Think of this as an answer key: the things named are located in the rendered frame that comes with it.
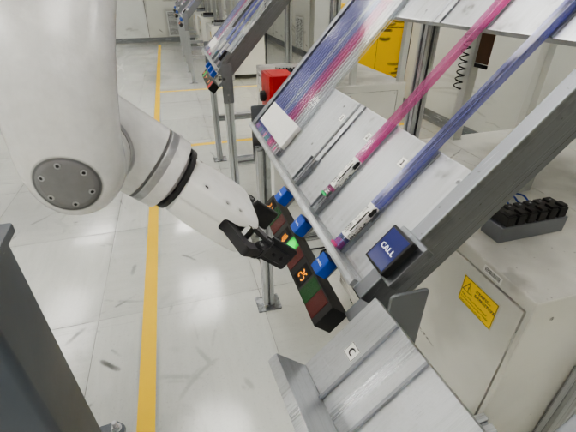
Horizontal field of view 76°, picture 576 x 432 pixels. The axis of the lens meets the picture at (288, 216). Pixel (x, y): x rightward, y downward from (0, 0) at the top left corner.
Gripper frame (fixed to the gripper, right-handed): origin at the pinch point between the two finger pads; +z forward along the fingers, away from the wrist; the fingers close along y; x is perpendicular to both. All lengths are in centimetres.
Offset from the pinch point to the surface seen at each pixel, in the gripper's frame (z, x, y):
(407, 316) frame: 11.8, 5.2, 14.3
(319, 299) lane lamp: 11.1, -3.7, 3.1
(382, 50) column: 153, 106, -305
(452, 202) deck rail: 9.0, 18.1, 9.4
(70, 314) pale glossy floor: 6, -97, -77
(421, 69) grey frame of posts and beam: 39, 46, -60
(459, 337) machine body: 53, 1, -1
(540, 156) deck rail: 13.1, 28.3, 9.9
